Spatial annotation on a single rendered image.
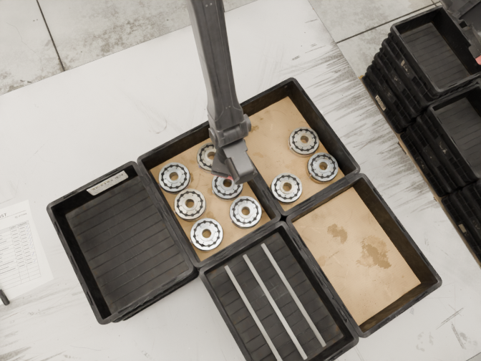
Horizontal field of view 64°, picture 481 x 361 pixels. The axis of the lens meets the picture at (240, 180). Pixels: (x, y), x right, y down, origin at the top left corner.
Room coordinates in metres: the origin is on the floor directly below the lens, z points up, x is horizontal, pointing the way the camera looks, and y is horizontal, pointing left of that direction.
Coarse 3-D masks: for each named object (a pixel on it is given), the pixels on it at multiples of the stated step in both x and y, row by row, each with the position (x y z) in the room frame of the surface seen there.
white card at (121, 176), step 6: (120, 174) 0.36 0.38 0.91; (126, 174) 0.37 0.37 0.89; (108, 180) 0.33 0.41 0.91; (114, 180) 0.34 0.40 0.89; (120, 180) 0.35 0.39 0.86; (96, 186) 0.31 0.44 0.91; (102, 186) 0.32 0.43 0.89; (108, 186) 0.33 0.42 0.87; (90, 192) 0.30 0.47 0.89; (96, 192) 0.30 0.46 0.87
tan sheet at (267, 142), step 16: (272, 112) 0.66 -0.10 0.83; (288, 112) 0.66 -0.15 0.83; (256, 128) 0.59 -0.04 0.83; (272, 128) 0.59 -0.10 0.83; (288, 128) 0.60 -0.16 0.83; (256, 144) 0.53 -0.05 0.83; (272, 144) 0.53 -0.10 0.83; (320, 144) 0.55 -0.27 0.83; (256, 160) 0.47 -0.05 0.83; (272, 160) 0.47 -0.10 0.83; (288, 160) 0.48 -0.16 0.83; (304, 160) 0.48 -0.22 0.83; (272, 176) 0.42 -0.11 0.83; (304, 176) 0.42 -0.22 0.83; (336, 176) 0.43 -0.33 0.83; (304, 192) 0.37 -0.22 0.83; (288, 208) 0.31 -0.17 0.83
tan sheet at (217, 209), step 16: (176, 160) 0.45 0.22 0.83; (192, 160) 0.45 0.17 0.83; (176, 176) 0.39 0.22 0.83; (192, 176) 0.39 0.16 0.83; (208, 176) 0.40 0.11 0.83; (208, 192) 0.34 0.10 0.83; (208, 208) 0.29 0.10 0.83; (224, 208) 0.29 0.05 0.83; (192, 224) 0.23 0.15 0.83; (224, 224) 0.24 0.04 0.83; (224, 240) 0.19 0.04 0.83; (208, 256) 0.13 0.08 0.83
